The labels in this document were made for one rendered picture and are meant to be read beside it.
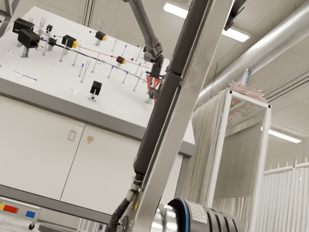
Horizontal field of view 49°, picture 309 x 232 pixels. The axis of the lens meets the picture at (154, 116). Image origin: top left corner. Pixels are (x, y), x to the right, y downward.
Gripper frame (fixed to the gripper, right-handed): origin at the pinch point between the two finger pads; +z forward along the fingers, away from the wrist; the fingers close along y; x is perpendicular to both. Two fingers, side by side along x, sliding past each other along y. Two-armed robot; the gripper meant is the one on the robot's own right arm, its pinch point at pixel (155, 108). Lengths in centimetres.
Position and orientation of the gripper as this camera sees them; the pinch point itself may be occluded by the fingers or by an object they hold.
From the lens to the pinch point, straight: 188.1
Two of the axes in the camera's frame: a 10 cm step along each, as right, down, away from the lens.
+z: -3.3, 8.7, 3.8
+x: 3.0, 4.7, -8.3
